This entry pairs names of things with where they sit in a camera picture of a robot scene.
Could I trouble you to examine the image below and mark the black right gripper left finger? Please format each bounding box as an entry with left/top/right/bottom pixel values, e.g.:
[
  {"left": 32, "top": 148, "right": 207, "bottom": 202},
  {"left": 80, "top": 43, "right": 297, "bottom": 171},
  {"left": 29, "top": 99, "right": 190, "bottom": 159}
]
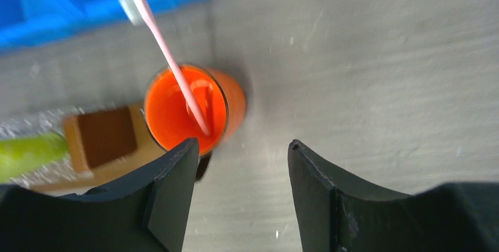
[{"left": 1, "top": 138, "right": 199, "bottom": 251}]

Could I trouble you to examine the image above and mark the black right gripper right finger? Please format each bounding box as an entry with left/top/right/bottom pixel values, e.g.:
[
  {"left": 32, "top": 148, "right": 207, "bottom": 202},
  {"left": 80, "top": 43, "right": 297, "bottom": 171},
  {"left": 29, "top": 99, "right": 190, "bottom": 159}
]
[{"left": 288, "top": 140, "right": 498, "bottom": 251}]

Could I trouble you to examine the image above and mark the brown wooden oval tray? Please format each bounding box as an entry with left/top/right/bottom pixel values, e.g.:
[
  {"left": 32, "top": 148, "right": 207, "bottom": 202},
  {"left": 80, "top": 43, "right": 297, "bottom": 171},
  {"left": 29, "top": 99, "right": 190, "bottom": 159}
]
[{"left": 29, "top": 103, "right": 165, "bottom": 195}]

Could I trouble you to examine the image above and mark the clear textured toothbrush holder rack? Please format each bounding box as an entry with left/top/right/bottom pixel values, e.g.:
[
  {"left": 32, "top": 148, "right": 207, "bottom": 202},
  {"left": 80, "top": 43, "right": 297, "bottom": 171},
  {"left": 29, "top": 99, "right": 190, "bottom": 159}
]
[{"left": 1, "top": 107, "right": 137, "bottom": 188}]

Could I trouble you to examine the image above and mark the orange plastic mug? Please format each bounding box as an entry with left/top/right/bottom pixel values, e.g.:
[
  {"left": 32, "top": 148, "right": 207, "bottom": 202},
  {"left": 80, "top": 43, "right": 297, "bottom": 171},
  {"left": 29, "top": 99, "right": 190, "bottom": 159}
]
[{"left": 144, "top": 64, "right": 247, "bottom": 180}]

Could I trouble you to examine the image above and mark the yellow-green toothpaste tube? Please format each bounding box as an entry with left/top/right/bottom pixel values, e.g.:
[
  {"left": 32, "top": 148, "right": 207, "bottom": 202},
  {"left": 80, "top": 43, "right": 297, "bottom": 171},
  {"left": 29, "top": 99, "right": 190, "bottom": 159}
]
[{"left": 1, "top": 131, "right": 68, "bottom": 183}]

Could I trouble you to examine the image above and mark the pink toothbrush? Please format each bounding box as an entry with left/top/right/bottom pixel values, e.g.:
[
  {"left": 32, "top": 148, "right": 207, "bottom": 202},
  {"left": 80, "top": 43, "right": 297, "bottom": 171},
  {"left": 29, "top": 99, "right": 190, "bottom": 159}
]
[{"left": 118, "top": 0, "right": 211, "bottom": 136}]

